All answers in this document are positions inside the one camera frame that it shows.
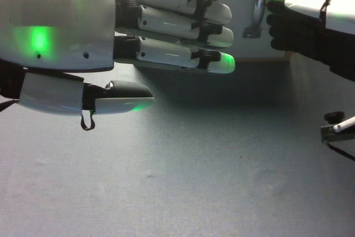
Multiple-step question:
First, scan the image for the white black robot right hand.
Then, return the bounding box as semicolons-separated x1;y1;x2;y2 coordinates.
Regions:
265;0;355;83

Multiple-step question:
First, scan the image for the white brown cabinet door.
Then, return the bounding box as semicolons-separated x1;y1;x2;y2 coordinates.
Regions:
219;0;311;60

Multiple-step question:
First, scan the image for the chrome door handle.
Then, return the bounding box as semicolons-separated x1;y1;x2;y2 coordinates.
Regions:
242;0;275;39

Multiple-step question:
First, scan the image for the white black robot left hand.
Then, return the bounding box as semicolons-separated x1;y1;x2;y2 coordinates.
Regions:
0;0;236;132

